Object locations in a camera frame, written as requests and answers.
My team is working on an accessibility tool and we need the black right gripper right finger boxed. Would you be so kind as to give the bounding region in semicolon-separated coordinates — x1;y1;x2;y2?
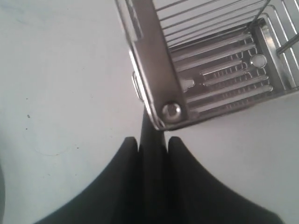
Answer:
168;137;283;224

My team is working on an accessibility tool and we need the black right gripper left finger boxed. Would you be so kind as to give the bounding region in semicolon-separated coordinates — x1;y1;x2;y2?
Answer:
39;137;140;224

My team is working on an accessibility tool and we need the black kitchen knife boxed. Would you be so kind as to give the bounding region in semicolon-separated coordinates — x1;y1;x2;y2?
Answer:
139;110;168;224

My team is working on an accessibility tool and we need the round stainless steel plate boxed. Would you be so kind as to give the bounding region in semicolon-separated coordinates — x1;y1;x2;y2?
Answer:
0;168;5;224

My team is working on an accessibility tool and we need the steel wire utensil rack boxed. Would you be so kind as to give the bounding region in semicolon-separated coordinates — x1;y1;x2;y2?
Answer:
115;0;299;131

